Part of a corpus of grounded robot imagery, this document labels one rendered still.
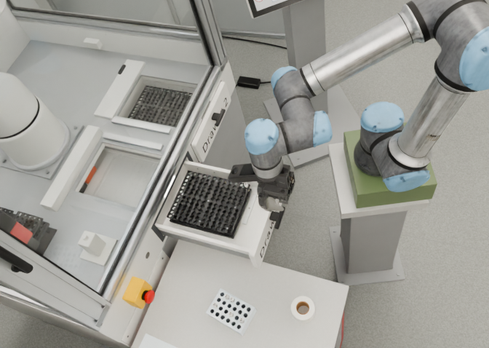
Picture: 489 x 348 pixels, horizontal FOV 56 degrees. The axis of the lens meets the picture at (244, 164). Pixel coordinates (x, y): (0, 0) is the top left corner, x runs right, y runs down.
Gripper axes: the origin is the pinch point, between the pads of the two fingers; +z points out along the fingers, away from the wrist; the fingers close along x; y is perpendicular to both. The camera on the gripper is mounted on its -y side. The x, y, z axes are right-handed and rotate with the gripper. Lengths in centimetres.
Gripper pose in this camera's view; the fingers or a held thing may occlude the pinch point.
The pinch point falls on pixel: (269, 202)
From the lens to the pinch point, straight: 131.9
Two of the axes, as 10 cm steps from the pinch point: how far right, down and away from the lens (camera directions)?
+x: 3.3, -8.3, 4.6
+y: 9.3, 2.0, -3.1
